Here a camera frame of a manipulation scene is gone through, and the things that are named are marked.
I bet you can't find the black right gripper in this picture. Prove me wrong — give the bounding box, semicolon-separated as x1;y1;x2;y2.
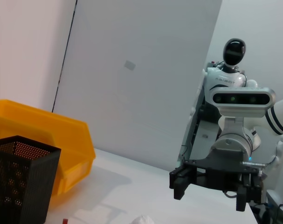
169;149;263;212

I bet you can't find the white paper ball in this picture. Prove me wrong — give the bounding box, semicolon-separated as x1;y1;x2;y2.
131;215;154;224

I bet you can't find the black mesh pen holder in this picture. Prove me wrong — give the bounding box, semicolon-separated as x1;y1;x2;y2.
0;135;62;224

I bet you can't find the white humanoid robot black head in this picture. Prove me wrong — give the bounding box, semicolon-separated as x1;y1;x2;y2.
189;38;260;117

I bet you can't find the yellow plastic storage bin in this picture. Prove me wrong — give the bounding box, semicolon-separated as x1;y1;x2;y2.
0;99;97;203

